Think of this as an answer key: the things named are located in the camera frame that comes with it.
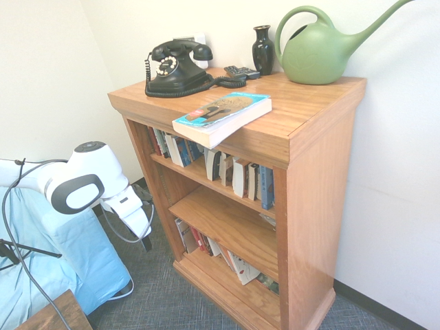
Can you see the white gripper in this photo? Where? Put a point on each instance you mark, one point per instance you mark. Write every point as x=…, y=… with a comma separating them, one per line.
x=132, y=214

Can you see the teal and red paperback book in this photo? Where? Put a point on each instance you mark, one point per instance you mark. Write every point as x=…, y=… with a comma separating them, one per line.
x=223, y=113

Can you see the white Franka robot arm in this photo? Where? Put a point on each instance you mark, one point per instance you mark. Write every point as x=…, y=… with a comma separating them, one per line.
x=86, y=172

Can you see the red cover book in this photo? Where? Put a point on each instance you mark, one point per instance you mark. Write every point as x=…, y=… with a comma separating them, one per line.
x=198, y=240

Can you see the white cover thin book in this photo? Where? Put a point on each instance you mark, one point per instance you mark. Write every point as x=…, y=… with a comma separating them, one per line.
x=212, y=245

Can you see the light blue cloth cover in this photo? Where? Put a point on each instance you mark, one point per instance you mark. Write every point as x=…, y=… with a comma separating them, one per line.
x=79, y=261

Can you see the thick white paperback book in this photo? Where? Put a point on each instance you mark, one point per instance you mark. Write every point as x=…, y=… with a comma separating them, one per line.
x=173, y=151

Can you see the large white illustrated book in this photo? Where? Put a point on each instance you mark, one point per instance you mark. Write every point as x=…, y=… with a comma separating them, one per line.
x=244, y=269

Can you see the blue cover book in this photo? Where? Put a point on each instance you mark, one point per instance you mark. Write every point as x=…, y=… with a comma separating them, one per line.
x=185, y=151

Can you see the black cover paperback book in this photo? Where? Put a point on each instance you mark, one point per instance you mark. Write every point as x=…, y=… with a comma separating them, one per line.
x=211, y=165

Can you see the multicoloured spine book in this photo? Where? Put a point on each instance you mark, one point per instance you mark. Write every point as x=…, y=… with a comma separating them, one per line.
x=161, y=142

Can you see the dark red spine book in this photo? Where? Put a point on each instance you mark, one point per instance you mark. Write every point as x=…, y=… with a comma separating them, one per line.
x=154, y=141

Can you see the thin dark blue book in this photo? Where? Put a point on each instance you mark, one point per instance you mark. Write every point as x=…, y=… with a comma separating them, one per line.
x=196, y=149

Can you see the dark wooden table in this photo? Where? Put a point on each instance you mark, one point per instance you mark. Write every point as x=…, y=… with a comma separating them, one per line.
x=58, y=314

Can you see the thick cream paperback book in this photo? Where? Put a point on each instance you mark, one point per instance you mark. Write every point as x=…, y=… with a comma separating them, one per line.
x=239, y=178

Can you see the dark cover paperback book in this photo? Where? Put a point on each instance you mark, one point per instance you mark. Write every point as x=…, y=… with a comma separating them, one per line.
x=252, y=182

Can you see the dark green cover book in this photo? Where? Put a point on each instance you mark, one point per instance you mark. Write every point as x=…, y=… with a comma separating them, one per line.
x=268, y=283

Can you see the blue spine book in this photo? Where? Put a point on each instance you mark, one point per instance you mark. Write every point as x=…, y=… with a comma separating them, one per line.
x=266, y=189

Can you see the wooden bookshelf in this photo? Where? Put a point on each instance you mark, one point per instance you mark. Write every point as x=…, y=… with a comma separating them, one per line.
x=309, y=192

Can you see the black rotary telephone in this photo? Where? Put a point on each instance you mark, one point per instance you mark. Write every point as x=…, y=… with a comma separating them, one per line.
x=172, y=74

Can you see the black remote control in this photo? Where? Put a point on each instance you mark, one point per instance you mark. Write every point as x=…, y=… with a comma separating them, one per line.
x=233, y=70
x=251, y=73

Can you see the white square alarm clock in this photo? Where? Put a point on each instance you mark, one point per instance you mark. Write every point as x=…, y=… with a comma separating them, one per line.
x=201, y=38

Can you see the black glossy vase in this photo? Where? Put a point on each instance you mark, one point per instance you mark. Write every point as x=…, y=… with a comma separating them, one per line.
x=263, y=51

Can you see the green plastic watering can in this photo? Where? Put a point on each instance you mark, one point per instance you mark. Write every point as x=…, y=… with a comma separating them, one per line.
x=313, y=58

